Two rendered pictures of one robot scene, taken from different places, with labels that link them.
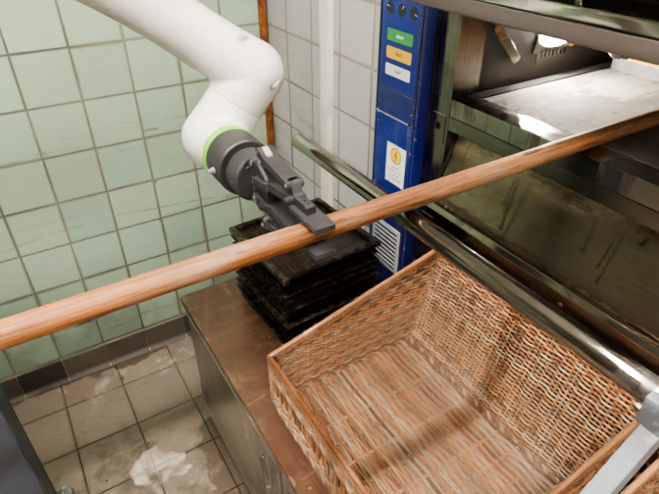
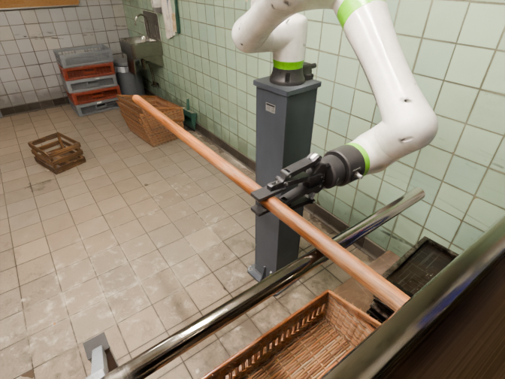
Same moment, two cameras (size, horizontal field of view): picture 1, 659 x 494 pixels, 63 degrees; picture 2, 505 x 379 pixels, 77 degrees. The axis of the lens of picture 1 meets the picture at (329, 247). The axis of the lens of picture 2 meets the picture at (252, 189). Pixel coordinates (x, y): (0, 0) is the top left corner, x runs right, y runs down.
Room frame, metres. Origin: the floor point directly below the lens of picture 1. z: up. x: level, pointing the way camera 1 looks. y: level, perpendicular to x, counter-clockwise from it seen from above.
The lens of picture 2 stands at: (0.50, -0.51, 1.59)
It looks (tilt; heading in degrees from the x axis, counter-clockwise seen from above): 35 degrees down; 85
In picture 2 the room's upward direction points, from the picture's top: straight up
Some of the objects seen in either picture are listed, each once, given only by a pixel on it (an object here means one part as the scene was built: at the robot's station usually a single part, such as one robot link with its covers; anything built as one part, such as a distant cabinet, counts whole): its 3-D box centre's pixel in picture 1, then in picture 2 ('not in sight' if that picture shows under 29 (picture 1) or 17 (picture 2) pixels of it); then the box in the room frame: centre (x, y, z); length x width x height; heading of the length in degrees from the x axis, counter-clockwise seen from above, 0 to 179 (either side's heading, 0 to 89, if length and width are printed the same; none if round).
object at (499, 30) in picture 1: (505, 42); not in sight; (1.17, -0.37, 1.28); 0.09 x 0.02 x 0.09; 122
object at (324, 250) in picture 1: (312, 241); (267, 205); (0.58, 0.02, 1.17); 0.07 x 0.03 x 0.01; 31
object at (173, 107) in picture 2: not in sight; (150, 107); (-0.33, 2.94, 0.32); 0.56 x 0.49 x 0.28; 130
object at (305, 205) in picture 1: (301, 196); (278, 180); (0.60, 0.04, 1.23); 0.05 x 0.01 x 0.03; 31
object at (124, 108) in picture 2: not in sight; (149, 113); (-0.35, 2.94, 0.26); 0.56 x 0.49 x 0.28; 128
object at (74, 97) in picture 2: not in sight; (93, 91); (-1.27, 3.89, 0.23); 0.60 x 0.40 x 0.16; 32
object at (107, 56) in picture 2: not in sight; (83, 55); (-1.26, 3.89, 0.68); 0.60 x 0.40 x 0.16; 32
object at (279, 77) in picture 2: not in sight; (297, 71); (0.80, 0.86, 1.23); 0.26 x 0.15 x 0.06; 36
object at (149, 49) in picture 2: not in sight; (142, 54); (-0.50, 3.74, 0.71); 0.47 x 0.36 x 0.91; 122
